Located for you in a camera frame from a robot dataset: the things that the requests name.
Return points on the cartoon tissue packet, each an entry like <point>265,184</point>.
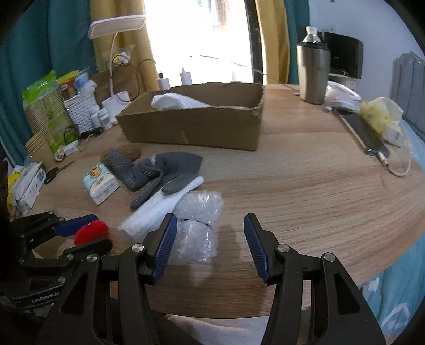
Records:
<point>99,184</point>

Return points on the grey dotted glove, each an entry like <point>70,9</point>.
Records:
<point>179,167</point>

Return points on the yellow plastic bag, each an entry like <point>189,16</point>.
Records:
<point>375,116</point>

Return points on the brown tin can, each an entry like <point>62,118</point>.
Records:
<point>68,88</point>

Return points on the red pom-pom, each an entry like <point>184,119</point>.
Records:
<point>91,232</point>

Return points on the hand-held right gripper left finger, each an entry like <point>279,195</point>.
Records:
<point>164,245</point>

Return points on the yellow curtain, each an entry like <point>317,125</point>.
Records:
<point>270,39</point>
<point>103,59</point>

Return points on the black window frame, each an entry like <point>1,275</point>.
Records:
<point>254,39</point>

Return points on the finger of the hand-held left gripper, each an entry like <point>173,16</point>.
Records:
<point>76,225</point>
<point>93,248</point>

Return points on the steel tumbler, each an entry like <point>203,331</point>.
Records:
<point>313,76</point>

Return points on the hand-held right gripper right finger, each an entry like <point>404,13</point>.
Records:
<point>255,248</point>

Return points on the white plastic bag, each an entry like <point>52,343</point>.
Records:
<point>342,96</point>

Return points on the white pill bottle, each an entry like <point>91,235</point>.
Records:
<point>104,118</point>
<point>94,119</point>

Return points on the clear bubble wrap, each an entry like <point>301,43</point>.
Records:
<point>199,212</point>

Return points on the white paper packet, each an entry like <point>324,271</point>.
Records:
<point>30,185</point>

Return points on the green packet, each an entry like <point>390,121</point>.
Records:
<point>46,109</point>

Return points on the bed with blue sheet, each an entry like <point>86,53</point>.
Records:
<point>398,292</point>

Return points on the cardboard box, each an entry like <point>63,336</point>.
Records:
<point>199,129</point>

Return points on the white woven basket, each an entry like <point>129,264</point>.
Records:
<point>81,111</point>

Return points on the teal curtain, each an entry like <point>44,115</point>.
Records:
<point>297,20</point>
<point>49,39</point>

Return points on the stack of paper cups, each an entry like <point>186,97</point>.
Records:
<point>40,151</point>

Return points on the white plug adapter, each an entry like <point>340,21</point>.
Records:
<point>71,149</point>

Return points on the white desk lamp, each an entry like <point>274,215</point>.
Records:
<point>116,26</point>

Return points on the grey padded headboard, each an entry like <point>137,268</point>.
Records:
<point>410,86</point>

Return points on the brown paper bag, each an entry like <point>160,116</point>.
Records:
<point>132,83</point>

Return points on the blue packet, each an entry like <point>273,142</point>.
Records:
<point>84,83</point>

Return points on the black flat device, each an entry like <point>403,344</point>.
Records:
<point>362,132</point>

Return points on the black monitor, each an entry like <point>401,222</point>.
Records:
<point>343,53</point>

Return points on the brown grey grip sock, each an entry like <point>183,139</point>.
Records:
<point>124,167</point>

